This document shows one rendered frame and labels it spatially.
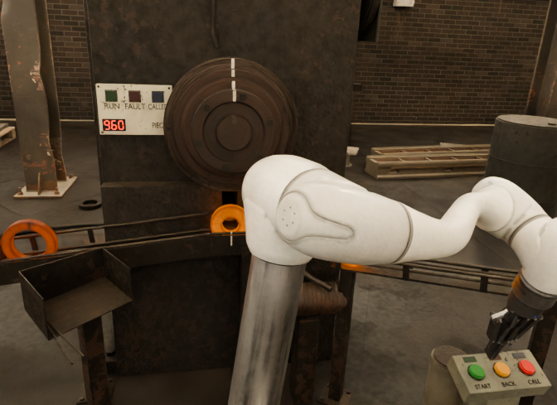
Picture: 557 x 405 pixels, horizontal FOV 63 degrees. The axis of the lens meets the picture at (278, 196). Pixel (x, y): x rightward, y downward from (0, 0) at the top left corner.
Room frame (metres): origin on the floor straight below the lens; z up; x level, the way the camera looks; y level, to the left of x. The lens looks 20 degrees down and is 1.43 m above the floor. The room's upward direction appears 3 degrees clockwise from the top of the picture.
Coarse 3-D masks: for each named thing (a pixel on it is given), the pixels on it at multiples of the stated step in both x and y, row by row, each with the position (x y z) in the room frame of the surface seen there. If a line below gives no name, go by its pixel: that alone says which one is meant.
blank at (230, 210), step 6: (216, 210) 1.60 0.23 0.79; (222, 210) 1.60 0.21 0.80; (228, 210) 1.60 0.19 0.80; (234, 210) 1.60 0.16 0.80; (240, 210) 1.60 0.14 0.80; (216, 216) 1.59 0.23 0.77; (222, 216) 1.60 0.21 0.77; (228, 216) 1.60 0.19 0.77; (234, 216) 1.60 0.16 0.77; (240, 216) 1.60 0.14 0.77; (216, 222) 1.59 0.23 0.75; (222, 222) 1.60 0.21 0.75; (240, 222) 1.60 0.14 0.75; (216, 228) 1.59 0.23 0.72; (222, 228) 1.60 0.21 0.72; (240, 228) 1.60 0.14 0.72; (234, 234) 1.60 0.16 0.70
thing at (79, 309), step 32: (96, 256) 1.38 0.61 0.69; (32, 288) 1.12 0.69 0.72; (64, 288) 1.30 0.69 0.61; (96, 288) 1.32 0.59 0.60; (128, 288) 1.27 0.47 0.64; (32, 320) 1.16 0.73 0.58; (64, 320) 1.16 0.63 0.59; (96, 320) 1.24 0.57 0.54; (96, 352) 1.23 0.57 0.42; (96, 384) 1.22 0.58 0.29
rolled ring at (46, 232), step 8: (16, 224) 1.46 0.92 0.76; (24, 224) 1.47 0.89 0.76; (32, 224) 1.47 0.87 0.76; (40, 224) 1.48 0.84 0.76; (8, 232) 1.46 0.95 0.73; (16, 232) 1.46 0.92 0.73; (40, 232) 1.48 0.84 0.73; (48, 232) 1.48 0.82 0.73; (8, 240) 1.46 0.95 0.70; (48, 240) 1.48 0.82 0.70; (56, 240) 1.50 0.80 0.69; (8, 248) 1.46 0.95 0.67; (16, 248) 1.49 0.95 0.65; (48, 248) 1.48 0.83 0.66; (56, 248) 1.50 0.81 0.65; (8, 256) 1.46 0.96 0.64; (16, 256) 1.46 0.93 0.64; (24, 256) 1.48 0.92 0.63
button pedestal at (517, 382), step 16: (512, 352) 1.07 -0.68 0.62; (528, 352) 1.07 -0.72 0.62; (448, 368) 1.04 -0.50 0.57; (464, 368) 1.01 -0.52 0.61; (512, 368) 1.02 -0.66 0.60; (464, 384) 0.97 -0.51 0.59; (480, 384) 0.97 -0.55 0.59; (496, 384) 0.97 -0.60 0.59; (512, 384) 0.98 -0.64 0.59; (528, 384) 0.98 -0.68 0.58; (544, 384) 0.98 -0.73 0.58; (464, 400) 0.96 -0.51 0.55; (480, 400) 0.96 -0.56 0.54; (496, 400) 0.97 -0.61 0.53; (512, 400) 0.98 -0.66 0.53
